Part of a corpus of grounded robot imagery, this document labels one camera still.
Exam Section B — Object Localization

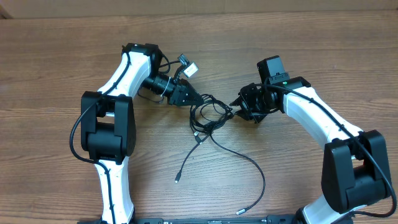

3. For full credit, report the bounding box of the long black usb cable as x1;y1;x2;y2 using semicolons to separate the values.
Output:
174;133;267;216

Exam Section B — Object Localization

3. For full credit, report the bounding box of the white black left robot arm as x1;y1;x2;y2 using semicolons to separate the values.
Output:
70;43;203;223

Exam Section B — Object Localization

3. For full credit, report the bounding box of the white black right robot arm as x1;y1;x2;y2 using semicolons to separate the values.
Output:
232;55;397;223

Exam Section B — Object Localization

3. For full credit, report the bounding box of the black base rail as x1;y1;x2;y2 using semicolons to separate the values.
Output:
77;214;312;224

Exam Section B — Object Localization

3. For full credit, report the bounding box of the cardboard back wall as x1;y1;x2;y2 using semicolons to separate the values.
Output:
1;0;397;19

